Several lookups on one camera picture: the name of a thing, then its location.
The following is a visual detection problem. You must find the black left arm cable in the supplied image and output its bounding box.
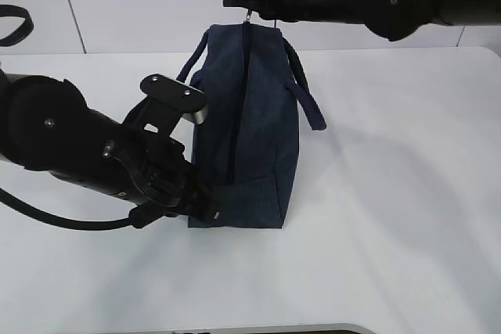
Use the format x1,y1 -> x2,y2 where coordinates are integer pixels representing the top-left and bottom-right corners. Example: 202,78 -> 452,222
0,4 -> 157,232

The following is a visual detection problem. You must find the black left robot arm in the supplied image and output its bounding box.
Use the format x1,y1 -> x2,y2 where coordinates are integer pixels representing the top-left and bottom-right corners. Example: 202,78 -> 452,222
1,73 -> 220,232

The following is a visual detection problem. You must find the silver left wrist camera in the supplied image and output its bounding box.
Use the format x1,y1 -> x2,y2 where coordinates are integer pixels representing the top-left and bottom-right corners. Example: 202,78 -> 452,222
123,74 -> 208,140

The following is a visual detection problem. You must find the dark navy lunch bag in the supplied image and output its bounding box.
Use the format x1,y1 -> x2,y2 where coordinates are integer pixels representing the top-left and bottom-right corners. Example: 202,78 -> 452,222
178,22 -> 326,229

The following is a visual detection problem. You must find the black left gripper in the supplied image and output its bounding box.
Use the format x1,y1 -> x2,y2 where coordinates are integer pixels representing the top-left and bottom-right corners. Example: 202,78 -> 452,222
128,138 -> 222,228

